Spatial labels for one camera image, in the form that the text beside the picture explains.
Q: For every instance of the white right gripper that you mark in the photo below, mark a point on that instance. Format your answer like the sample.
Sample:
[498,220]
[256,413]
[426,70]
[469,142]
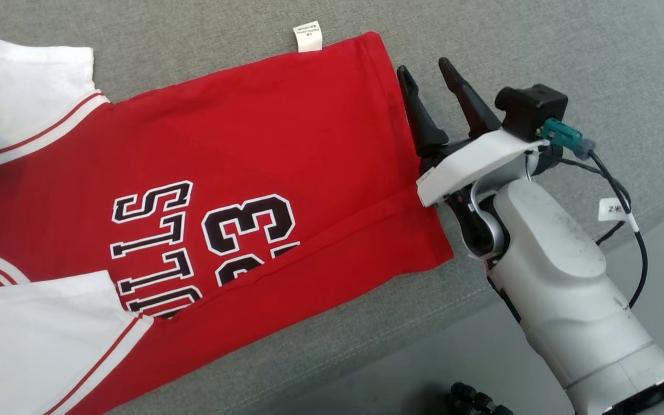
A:
[476,161]

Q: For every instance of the red and white number jersey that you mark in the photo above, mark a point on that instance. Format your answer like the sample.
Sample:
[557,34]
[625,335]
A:
[251,144]

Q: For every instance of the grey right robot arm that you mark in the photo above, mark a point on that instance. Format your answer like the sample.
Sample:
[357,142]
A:
[562,276]

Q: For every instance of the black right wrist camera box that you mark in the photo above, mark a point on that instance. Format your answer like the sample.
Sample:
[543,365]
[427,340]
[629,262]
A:
[531,109]

